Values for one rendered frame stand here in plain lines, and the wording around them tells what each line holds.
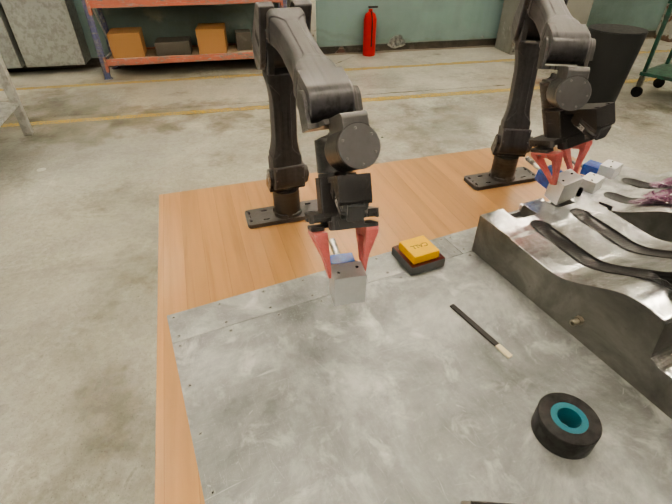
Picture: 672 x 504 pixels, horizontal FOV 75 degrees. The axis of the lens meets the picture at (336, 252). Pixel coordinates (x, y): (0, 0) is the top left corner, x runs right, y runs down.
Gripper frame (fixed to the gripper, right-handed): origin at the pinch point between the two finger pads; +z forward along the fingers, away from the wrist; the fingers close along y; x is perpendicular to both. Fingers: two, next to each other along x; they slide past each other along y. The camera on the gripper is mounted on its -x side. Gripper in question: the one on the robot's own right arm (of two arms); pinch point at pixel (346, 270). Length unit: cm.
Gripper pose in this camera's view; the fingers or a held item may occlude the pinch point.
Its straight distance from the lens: 66.5
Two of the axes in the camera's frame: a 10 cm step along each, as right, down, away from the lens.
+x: -1.9, -1.4, 9.7
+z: 1.0, 9.8, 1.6
